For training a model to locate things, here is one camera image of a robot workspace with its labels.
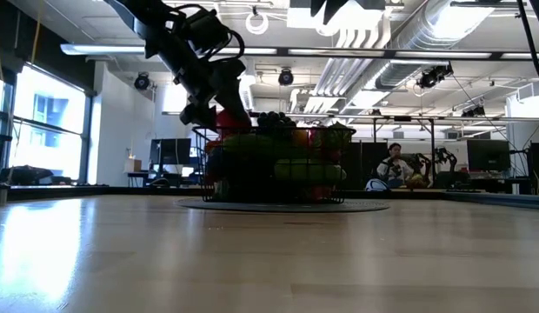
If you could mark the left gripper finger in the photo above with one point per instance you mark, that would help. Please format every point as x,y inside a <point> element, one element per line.
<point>200,117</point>
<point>241,106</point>

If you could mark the round red fruit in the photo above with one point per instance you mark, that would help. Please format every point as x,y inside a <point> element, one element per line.
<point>226,121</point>

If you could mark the black grape bunch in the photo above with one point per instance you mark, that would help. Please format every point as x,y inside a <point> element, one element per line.
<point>276,121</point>

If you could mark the dark green cucumber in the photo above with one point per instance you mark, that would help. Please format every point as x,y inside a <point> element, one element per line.
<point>256,145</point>

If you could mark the orange yellow lemon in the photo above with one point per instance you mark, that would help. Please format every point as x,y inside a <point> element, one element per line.
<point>301,138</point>

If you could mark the light green cucumber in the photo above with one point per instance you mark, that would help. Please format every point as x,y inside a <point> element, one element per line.
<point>308,170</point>

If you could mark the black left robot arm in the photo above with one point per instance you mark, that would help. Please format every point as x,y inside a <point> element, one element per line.
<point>165,39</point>

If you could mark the black background robot arm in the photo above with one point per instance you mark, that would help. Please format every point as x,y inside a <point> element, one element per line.
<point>445,179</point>

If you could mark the black ceiling spotlight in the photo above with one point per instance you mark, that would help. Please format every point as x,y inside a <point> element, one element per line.
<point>474,111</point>
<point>142,81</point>
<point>286,78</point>

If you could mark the small cardboard box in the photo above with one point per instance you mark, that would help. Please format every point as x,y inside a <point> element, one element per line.
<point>132,165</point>

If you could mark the black track spotlight pair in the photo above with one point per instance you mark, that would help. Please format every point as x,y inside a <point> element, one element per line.
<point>432,77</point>

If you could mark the long ceiling light strip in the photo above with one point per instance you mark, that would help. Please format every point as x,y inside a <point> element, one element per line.
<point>100,49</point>

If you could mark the black partition panel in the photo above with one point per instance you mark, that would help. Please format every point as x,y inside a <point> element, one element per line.
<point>369,161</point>

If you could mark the large bright window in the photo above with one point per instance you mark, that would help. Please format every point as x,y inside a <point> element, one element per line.
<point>48,130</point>

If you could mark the white blue ball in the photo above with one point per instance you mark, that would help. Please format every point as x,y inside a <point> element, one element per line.
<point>376,185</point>

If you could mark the round grey woven mat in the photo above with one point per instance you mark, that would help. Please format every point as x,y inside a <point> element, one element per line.
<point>365,206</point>

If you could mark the person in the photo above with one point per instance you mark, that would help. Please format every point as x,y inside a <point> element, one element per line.
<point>394,169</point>

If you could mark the black bag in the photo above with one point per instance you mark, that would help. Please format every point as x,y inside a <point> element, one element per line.
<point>26,175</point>

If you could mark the silver round air duct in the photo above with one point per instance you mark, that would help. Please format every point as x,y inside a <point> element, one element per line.
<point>447,26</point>

